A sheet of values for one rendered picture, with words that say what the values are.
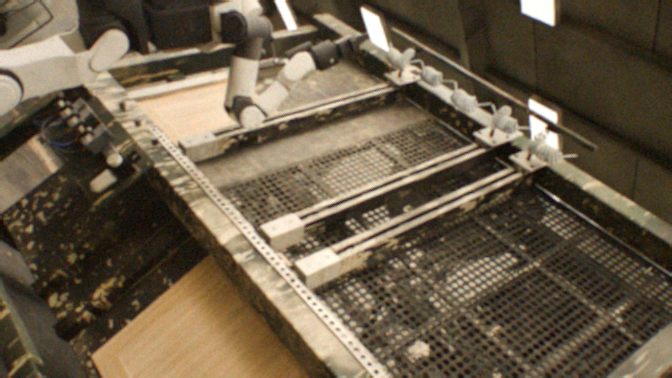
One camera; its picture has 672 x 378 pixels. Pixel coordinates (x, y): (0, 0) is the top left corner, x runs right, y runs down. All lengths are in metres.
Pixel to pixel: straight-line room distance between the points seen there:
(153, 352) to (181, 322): 0.12
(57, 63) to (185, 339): 0.92
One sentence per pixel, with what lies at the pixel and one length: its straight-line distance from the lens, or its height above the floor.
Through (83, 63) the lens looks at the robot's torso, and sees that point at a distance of 2.02.
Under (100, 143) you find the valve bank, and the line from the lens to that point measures 2.22.
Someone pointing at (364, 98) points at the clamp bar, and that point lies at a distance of 2.61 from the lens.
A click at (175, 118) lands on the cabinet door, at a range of 2.45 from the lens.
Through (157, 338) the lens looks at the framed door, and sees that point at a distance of 2.11.
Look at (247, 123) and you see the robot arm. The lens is 2.04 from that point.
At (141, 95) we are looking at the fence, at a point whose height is 0.94.
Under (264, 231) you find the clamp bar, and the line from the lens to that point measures 1.85.
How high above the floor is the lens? 0.83
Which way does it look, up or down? 10 degrees up
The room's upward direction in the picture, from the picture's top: 49 degrees clockwise
